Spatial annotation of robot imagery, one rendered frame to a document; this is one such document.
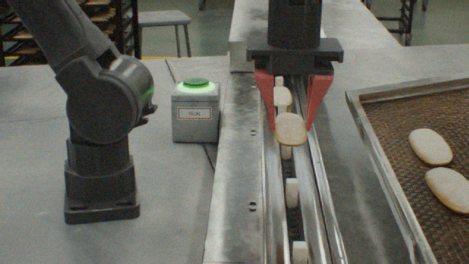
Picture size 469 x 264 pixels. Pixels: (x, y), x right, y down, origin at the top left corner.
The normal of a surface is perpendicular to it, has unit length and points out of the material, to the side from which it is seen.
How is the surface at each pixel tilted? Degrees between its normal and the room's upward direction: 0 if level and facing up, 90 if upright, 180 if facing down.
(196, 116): 90
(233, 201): 0
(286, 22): 90
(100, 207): 0
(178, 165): 0
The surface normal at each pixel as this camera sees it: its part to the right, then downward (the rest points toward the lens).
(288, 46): -0.25, 0.34
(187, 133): -0.03, 0.35
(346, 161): 0.00, -0.94
